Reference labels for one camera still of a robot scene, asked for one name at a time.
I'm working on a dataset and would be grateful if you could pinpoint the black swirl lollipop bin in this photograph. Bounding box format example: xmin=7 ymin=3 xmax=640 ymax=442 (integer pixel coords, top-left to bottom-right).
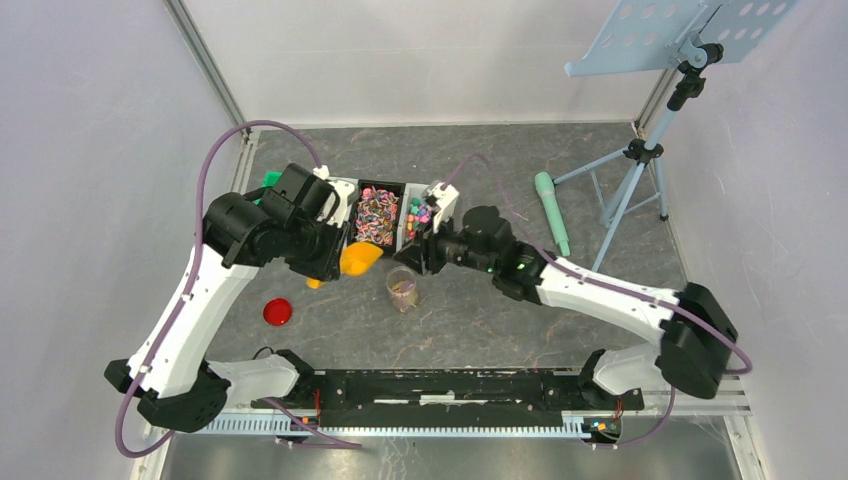
xmin=349 ymin=180 xmax=406 ymax=255

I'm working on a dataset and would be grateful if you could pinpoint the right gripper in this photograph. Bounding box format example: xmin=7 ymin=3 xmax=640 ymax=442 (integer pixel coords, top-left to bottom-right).
xmin=394 ymin=209 xmax=498 ymax=276

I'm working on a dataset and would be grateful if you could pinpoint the purple cable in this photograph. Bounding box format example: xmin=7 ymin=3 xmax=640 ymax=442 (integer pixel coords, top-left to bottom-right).
xmin=115 ymin=119 xmax=364 ymax=460
xmin=442 ymin=153 xmax=755 ymax=452

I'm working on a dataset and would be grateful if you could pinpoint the clear plastic jar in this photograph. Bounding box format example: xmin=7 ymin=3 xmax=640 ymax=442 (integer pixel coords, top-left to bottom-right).
xmin=386 ymin=267 xmax=418 ymax=313

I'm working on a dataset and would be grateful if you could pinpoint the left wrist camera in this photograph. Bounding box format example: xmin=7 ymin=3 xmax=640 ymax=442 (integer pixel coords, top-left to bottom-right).
xmin=312 ymin=166 xmax=358 ymax=228

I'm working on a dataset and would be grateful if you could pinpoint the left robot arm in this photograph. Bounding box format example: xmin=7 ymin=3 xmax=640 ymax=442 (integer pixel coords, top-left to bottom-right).
xmin=104 ymin=164 xmax=358 ymax=433

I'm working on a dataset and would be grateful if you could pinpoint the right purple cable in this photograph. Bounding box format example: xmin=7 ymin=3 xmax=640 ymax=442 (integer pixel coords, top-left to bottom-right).
xmin=442 ymin=153 xmax=755 ymax=452

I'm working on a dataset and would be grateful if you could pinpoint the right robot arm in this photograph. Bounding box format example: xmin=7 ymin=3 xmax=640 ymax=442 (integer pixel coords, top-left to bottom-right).
xmin=394 ymin=206 xmax=738 ymax=408

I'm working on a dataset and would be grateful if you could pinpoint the blue music stand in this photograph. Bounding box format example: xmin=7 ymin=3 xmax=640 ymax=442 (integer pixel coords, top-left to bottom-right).
xmin=552 ymin=0 xmax=796 ymax=270

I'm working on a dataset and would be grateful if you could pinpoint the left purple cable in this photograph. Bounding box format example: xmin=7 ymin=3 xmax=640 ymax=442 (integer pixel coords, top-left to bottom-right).
xmin=115 ymin=119 xmax=364 ymax=460

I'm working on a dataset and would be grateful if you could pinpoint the green candy bin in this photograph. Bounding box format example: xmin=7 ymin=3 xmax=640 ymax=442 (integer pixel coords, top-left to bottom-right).
xmin=253 ymin=171 xmax=282 ymax=204

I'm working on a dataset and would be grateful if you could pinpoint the red jar lid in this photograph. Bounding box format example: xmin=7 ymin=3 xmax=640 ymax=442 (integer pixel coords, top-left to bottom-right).
xmin=262 ymin=298 xmax=293 ymax=326

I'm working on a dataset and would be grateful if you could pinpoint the orange plastic scoop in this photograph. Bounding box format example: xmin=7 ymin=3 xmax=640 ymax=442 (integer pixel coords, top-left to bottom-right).
xmin=306 ymin=242 xmax=383 ymax=289

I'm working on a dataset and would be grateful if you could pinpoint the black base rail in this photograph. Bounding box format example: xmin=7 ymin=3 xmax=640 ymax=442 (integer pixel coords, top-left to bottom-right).
xmin=279 ymin=368 xmax=645 ymax=429

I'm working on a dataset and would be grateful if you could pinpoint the aluminium frame post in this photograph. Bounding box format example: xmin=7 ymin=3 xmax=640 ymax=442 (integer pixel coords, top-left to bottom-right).
xmin=163 ymin=0 xmax=247 ymax=125

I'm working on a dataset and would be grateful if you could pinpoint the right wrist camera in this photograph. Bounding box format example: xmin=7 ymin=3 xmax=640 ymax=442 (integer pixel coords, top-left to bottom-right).
xmin=424 ymin=182 xmax=459 ymax=234

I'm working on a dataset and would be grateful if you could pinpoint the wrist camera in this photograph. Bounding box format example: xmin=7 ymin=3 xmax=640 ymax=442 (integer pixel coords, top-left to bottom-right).
xmin=424 ymin=182 xmax=459 ymax=234
xmin=312 ymin=166 xmax=358 ymax=228

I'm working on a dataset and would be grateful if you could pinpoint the white star candy bin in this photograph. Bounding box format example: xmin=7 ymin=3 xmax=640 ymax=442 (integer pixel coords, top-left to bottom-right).
xmin=395 ymin=183 xmax=432 ymax=252

